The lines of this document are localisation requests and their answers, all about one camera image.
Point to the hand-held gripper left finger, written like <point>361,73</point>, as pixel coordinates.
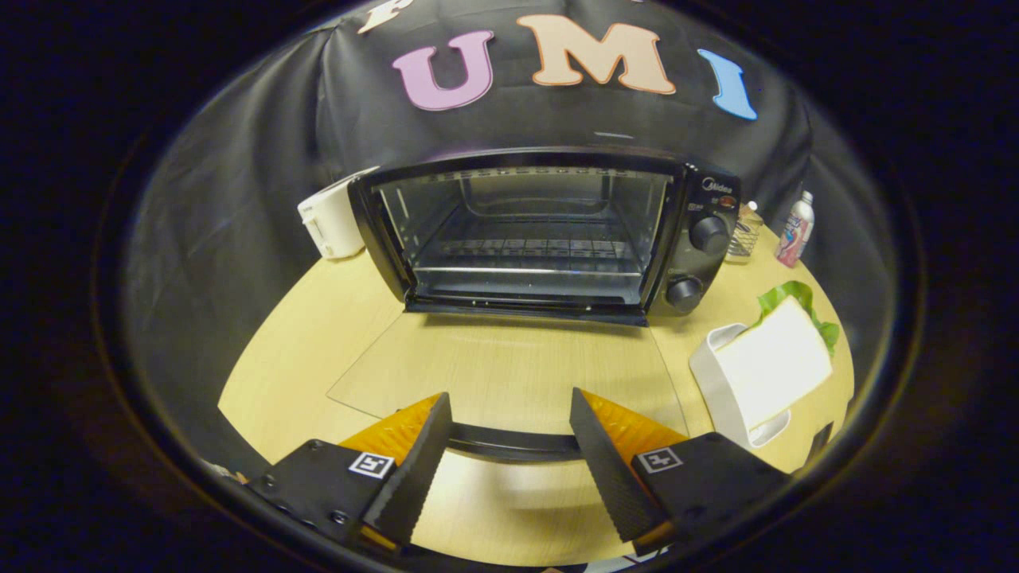
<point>414,469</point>

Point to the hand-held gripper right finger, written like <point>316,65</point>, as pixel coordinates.
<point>609,469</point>

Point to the sandwich with lettuce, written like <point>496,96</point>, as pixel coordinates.
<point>776,362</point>

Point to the black toaster oven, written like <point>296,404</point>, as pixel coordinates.
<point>704,235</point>

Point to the white bread toaster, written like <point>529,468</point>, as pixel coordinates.
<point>334,223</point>

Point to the white plastic dish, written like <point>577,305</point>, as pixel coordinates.
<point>712,374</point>

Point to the clear glass container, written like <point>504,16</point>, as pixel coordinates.
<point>744,235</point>

